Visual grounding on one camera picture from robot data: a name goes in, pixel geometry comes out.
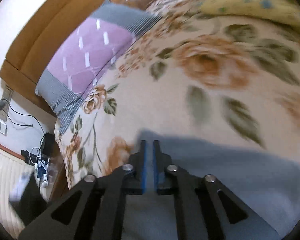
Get floral bed blanket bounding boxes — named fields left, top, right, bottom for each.
left=55, top=0, right=300, bottom=187

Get yellow floral pillow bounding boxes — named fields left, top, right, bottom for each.
left=200, top=0, right=300, bottom=32

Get white wall outlet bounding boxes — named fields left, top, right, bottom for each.
left=0, top=119, right=7, bottom=135

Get grey fleece pants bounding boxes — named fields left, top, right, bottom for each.
left=122, top=130, right=300, bottom=239

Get black charger with cable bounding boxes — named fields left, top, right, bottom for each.
left=0, top=99, right=45, bottom=134

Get wooden headboard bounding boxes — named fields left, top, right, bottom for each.
left=0, top=0, right=153, bottom=114

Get black bedside device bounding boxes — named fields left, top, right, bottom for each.
left=20, top=132, right=56, bottom=188

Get purple grey pillow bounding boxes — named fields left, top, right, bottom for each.
left=35, top=0, right=161, bottom=134

